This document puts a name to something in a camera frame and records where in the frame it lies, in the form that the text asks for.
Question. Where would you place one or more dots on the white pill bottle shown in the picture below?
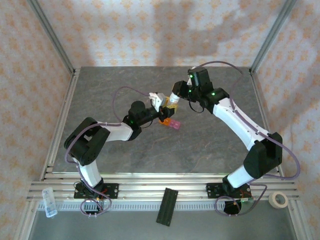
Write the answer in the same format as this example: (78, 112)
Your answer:
(175, 98)

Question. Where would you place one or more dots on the orange and pink pill organizer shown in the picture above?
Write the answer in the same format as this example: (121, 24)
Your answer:
(172, 124)

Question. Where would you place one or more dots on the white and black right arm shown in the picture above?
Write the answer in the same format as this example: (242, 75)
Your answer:
(237, 122)

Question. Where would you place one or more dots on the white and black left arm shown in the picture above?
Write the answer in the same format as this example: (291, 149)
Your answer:
(117, 131)

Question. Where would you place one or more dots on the black ribbed plastic strip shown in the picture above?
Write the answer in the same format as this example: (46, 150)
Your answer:
(167, 207)

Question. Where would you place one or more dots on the grey metal panel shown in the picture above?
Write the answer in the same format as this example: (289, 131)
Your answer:
(125, 225)

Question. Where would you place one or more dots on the clear plastic package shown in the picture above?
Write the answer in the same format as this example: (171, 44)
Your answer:
(49, 202)

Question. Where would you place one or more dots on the masking tape roll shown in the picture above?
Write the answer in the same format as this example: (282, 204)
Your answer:
(273, 202)

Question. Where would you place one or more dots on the short aluminium cross rail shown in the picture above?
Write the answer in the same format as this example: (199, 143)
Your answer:
(162, 176)

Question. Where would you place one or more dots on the aluminium table side rail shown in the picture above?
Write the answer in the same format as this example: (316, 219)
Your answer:
(265, 112)
(60, 112)

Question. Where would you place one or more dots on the long aluminium cross rail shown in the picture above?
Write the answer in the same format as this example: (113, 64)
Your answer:
(140, 193)

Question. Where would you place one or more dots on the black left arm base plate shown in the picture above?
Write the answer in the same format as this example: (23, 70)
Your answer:
(112, 190)

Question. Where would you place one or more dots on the aluminium frame post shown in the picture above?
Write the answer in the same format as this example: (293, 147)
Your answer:
(51, 37)
(272, 37)

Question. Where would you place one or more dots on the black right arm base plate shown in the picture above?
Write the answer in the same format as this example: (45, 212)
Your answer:
(212, 190)

